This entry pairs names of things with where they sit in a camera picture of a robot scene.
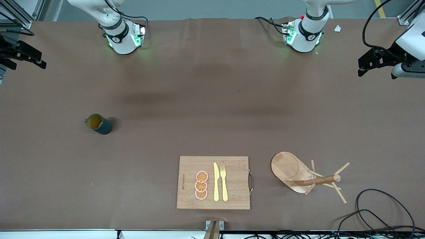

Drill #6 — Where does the brown post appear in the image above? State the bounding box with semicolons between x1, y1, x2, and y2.
203;221;220;239

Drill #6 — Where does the yellow plastic fork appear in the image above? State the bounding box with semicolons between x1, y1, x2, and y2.
220;165;229;202

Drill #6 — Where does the white table edge rail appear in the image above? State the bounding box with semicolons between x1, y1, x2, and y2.
0;229;425;239

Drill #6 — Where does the yellow plastic knife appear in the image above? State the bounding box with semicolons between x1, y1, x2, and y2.
213;162;220;202

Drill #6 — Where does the wooden mug rack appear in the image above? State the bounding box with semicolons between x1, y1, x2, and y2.
270;152;351;204

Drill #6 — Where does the aluminium frame profile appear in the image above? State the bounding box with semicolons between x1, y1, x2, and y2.
398;0;425;26
0;0;45;30

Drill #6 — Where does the bamboo cutting board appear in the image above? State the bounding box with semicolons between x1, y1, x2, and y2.
176;156;254;210

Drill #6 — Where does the black looped cable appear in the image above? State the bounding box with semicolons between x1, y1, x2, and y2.
355;189;416;234
335;209;399;234

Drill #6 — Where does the dark teal mug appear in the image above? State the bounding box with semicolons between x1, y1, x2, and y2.
84;114;113;135

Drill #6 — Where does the brown table mat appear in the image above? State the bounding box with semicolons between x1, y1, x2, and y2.
0;17;425;231

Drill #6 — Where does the black arm base cable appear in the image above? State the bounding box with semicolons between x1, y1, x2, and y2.
118;13;149;32
254;17;287;35

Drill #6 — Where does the black right arm base cable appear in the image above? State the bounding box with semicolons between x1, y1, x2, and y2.
118;13;149;32

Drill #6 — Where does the black left arm base cable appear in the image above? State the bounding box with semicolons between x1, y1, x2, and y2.
254;17;287;35

